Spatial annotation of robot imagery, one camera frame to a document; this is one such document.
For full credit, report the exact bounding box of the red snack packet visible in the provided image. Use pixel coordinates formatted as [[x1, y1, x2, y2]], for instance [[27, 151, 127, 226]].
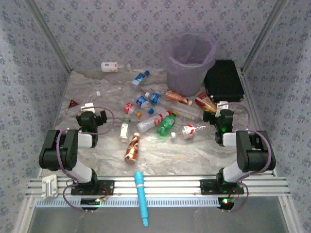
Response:
[[194, 91, 217, 114]]

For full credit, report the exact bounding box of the clear bottle white cap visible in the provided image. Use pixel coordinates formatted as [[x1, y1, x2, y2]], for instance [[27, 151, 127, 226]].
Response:
[[95, 86, 122, 97]]

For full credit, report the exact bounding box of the crushed bottle red-white label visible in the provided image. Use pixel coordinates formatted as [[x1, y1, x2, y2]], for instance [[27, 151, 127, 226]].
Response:
[[171, 123, 211, 141]]

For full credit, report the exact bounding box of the frosted clear bottle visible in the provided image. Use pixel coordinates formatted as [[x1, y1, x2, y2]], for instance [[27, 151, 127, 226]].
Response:
[[169, 103, 204, 121]]

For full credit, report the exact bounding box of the small clear bottle green cap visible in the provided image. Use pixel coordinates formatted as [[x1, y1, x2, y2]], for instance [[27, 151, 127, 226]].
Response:
[[118, 117, 132, 143]]

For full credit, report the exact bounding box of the red label bottle yellow cap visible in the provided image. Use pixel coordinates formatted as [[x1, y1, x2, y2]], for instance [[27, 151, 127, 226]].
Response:
[[120, 100, 142, 118]]

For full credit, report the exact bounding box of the brown cafe label bottle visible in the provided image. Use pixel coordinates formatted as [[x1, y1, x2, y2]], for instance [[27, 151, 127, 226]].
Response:
[[164, 90, 193, 106]]

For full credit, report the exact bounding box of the Pepsi label clear bottle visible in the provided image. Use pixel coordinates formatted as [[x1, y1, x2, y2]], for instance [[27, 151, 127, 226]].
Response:
[[135, 95, 156, 115]]

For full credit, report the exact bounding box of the bin with purple bag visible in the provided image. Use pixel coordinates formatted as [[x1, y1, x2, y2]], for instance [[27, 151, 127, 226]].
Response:
[[165, 32, 217, 97]]

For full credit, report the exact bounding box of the brown bottle beige cap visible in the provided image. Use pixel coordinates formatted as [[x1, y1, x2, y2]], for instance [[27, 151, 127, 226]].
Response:
[[124, 132, 141, 165]]

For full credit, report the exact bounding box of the green plastic bottle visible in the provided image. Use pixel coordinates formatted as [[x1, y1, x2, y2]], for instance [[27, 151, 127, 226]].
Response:
[[156, 110, 179, 137]]

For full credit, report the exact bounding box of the white bottle orange print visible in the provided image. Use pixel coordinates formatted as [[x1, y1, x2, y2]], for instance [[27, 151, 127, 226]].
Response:
[[101, 61, 125, 73]]

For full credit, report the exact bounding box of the clear bottle red cap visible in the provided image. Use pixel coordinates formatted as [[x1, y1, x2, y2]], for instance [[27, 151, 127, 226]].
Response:
[[137, 110, 172, 133]]

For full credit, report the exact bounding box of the slim blue label bottle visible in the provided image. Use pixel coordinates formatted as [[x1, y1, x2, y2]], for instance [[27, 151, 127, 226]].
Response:
[[131, 70, 150, 86]]

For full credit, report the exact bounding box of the black case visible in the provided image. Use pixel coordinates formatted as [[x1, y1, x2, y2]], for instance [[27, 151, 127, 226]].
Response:
[[203, 60, 245, 103]]

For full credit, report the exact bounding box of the light blue cylindrical tool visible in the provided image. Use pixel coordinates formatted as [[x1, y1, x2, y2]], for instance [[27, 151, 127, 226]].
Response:
[[134, 171, 149, 228]]

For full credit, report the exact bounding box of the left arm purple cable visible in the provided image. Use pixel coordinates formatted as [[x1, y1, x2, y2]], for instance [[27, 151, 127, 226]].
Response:
[[55, 106, 115, 213]]

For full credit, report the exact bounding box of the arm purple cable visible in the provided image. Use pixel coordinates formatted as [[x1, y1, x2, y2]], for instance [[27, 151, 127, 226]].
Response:
[[55, 106, 115, 213], [227, 101, 275, 212]]

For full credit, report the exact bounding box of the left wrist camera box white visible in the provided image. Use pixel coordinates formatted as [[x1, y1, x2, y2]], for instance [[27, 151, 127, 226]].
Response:
[[80, 102, 96, 114]]

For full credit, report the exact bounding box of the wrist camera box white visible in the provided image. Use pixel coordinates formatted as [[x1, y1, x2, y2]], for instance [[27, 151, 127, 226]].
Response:
[[215, 101, 229, 117], [80, 102, 96, 114]]

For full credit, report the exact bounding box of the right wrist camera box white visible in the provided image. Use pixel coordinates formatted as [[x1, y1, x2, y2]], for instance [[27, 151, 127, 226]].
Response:
[[215, 101, 229, 117]]

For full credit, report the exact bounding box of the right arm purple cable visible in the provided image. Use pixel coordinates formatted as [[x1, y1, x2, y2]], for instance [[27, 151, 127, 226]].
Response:
[[227, 101, 275, 212]]

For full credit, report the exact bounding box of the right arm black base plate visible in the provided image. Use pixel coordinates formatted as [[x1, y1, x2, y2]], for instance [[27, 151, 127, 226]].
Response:
[[200, 179, 245, 195]]

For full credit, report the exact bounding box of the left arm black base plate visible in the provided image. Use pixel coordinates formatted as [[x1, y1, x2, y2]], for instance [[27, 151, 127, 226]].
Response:
[[70, 179, 115, 196]]

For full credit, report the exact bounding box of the white plastic bracket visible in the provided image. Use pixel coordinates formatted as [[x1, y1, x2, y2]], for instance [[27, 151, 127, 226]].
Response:
[[41, 174, 58, 200]]

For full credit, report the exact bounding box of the aluminium mounting rail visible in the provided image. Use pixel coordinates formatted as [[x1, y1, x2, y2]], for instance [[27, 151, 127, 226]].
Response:
[[24, 176, 291, 199]]

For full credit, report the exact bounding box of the grey slotted cable duct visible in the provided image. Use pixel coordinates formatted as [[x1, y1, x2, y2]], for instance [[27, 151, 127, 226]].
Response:
[[35, 197, 221, 208]]

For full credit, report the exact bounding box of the aluminium frame post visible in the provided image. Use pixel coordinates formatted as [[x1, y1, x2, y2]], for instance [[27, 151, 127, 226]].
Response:
[[25, 0, 72, 72], [242, 0, 290, 73]]

